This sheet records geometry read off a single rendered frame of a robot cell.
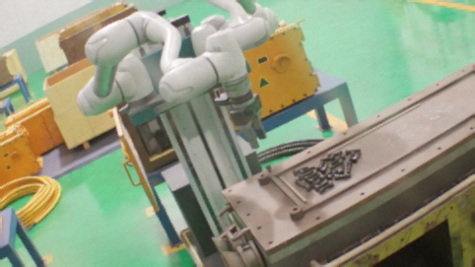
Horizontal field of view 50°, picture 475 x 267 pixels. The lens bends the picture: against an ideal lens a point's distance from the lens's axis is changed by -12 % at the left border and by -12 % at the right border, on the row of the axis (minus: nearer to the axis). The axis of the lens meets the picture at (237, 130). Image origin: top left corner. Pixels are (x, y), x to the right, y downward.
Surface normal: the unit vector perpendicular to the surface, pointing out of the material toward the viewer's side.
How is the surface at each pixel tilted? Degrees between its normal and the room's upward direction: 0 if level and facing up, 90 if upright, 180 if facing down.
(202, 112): 90
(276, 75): 90
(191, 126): 90
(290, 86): 90
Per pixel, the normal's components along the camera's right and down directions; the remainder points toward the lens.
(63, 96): 0.31, 0.27
